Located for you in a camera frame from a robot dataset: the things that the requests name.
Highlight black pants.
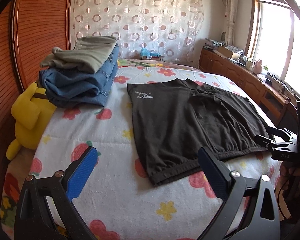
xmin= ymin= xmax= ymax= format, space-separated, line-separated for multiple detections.
xmin=127 ymin=79 xmax=268 ymax=186

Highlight person's right hand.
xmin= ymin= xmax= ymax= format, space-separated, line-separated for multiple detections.
xmin=279 ymin=161 xmax=300 ymax=200

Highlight wooden low cabinet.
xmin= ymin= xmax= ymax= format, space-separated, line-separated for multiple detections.
xmin=198 ymin=48 xmax=298 ymax=132

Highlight white floral bed sheet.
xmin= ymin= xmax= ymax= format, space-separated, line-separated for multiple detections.
xmin=0 ymin=65 xmax=282 ymax=240

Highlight pink bottle on cabinet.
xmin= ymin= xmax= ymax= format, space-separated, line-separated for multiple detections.
xmin=253 ymin=59 xmax=263 ymax=75

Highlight yellow Pikachu plush toy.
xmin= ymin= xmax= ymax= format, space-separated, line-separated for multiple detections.
xmin=6 ymin=82 xmax=57 ymax=160

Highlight folded blue jeans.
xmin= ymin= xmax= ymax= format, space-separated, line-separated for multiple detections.
xmin=39 ymin=45 xmax=119 ymax=108

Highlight cardboard box on cabinet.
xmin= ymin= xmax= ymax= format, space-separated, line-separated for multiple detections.
xmin=217 ymin=45 xmax=243 ymax=60

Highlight wooden framed window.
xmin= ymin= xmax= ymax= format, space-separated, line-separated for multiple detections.
xmin=248 ymin=0 xmax=300 ymax=98

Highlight pink floral blanket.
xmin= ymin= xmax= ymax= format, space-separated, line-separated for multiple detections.
xmin=117 ymin=59 xmax=199 ymax=71

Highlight folded olive grey garment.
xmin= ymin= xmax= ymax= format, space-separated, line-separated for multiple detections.
xmin=40 ymin=36 xmax=117 ymax=74

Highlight blue item on box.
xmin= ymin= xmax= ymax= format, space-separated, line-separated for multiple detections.
xmin=140 ymin=48 xmax=161 ymax=59

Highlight sheer circle pattern curtain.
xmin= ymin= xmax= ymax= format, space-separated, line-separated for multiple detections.
xmin=70 ymin=0 xmax=204 ymax=64

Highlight beige side window curtain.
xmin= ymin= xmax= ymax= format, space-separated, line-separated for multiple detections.
xmin=225 ymin=0 xmax=238 ymax=45

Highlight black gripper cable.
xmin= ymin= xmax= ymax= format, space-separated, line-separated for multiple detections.
xmin=276 ymin=177 xmax=291 ymax=221

